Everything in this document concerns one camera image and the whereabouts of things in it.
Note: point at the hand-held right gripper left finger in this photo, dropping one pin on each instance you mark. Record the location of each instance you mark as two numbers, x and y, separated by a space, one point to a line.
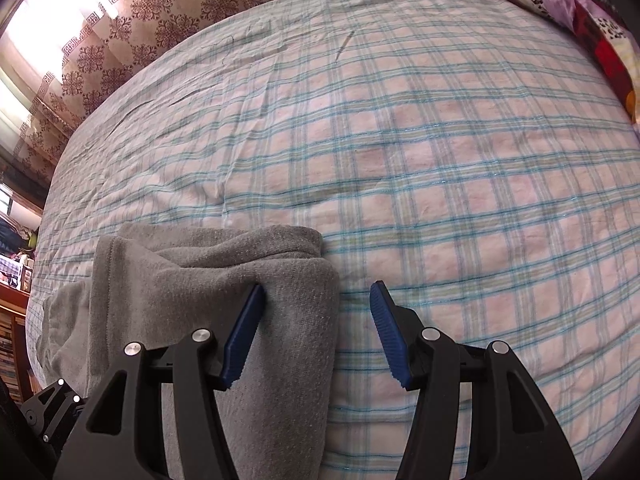
245 330

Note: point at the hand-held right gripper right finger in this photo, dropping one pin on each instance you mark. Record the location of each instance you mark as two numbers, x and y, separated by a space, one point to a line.
387 330

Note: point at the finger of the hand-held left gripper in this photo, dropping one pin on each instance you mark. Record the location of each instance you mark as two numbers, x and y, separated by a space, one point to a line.
52 412

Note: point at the grey pants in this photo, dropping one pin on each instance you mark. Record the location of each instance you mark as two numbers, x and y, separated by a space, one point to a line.
175 285

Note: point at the wooden bookshelf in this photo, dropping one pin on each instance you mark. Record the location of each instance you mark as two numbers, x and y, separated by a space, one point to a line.
12 310

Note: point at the plaid bed sheet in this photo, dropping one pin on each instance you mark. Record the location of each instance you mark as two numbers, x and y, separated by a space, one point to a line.
400 160

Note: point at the patterned beige curtain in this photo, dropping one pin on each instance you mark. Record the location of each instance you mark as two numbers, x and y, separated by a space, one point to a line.
150 10

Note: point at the red colourful quilt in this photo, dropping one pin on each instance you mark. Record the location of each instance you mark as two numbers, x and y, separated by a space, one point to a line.
600 40

